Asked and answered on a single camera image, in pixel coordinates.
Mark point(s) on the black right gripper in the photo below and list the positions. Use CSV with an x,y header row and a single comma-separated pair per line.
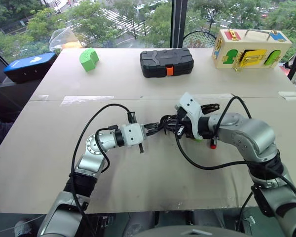
x,y
182,129

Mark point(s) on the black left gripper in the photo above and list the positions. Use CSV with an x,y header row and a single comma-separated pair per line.
x,y
141,148

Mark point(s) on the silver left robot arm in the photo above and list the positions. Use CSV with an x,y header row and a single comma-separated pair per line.
x,y
88,158

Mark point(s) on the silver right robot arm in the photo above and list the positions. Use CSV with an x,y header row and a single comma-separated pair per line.
x,y
251,133

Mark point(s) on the green highlighter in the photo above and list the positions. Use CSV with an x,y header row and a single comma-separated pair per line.
x,y
197,140

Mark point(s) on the black tool case orange latch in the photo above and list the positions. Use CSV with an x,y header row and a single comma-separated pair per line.
x,y
166,61

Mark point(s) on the green foam block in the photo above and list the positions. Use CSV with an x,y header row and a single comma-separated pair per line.
x,y
88,59

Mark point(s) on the wooden latch lock box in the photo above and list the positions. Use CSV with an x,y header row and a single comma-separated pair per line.
x,y
249,50

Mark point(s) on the grey rounded robot torso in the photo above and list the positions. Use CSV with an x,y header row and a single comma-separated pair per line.
x,y
187,232

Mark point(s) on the clear plastic bag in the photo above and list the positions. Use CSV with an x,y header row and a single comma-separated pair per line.
x,y
61,39

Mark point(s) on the blue and black box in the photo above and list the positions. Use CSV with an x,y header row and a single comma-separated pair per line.
x,y
29,66

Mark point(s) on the white shoe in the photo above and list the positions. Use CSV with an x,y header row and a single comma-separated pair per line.
x,y
22,227

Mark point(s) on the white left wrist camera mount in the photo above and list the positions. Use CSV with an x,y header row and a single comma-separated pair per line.
x,y
133,134

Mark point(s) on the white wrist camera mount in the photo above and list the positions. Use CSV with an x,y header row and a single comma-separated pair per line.
x,y
191,108
133,134

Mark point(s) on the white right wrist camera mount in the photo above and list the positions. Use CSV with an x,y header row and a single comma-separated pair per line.
x,y
191,108

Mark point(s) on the black window frame post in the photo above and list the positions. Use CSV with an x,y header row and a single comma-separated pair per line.
x,y
178,22

